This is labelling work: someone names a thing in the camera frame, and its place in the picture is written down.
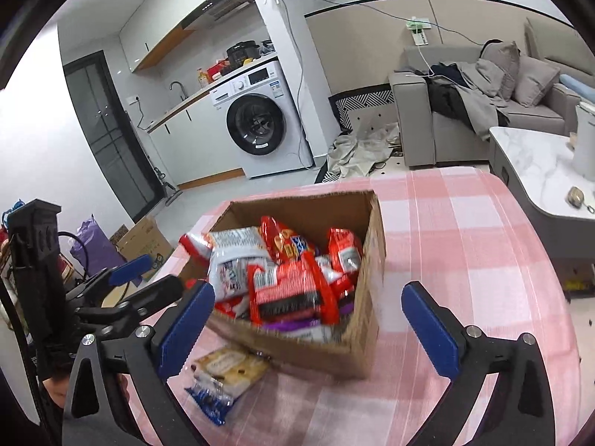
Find blue cookie packet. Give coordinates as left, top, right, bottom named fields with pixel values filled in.
left=184, top=375, right=236, bottom=426

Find beige biscuit packet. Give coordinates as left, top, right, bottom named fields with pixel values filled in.
left=190, top=345, right=269, bottom=400

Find person's left hand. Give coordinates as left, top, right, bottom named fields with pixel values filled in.
left=42, top=372, right=131, bottom=410

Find cardboard box on floor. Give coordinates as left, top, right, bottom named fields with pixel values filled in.
left=114, top=216, right=173, bottom=281

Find purple bag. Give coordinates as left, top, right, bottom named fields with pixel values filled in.
left=68, top=216, right=125, bottom=276

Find silver white snack bag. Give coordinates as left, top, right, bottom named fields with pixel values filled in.
left=206, top=227, right=273, bottom=302

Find white kitchen base cabinets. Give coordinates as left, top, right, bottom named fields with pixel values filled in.
left=149, top=97, right=243, bottom=184

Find red orange snack packet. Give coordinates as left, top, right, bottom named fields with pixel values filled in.
left=260, top=216, right=320, bottom=264

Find dark glass door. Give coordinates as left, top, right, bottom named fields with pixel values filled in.
left=64, top=51, right=164, bottom=222

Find pink checked tablecloth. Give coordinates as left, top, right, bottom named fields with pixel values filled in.
left=170, top=167, right=581, bottom=445

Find kitchen faucet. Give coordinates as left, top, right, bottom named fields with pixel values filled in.
left=170, top=81, right=187, bottom=101

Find brown cardboard SF box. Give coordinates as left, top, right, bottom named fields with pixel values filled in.
left=180, top=189, right=386, bottom=378

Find purple snack packet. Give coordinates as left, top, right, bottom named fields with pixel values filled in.
left=261, top=302, right=355, bottom=332

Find white washing machine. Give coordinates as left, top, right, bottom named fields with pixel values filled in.
left=210, top=58, right=315, bottom=179

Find red snack packet upright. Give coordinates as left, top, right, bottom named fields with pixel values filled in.
left=328, top=227, right=362, bottom=274

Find small round metal object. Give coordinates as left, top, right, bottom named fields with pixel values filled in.
left=566, top=186, right=595, bottom=214

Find crumpled beige cloth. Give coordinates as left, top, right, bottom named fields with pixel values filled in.
left=326, top=122, right=401, bottom=180

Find white marble coffee table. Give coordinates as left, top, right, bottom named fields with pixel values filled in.
left=489, top=127, right=595, bottom=262

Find white electric kettle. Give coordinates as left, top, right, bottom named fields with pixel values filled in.
left=572, top=101, right=595, bottom=181

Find range hood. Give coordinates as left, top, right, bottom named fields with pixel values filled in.
left=180, top=0, right=254, bottom=31

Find dark clothes pile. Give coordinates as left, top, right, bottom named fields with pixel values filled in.
left=425, top=58, right=509, bottom=140

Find grey square cushion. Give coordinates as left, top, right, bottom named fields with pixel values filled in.
left=512, top=55, right=560, bottom=108

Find white power strip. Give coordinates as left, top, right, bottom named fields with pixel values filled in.
left=405, top=17, right=432, bottom=46

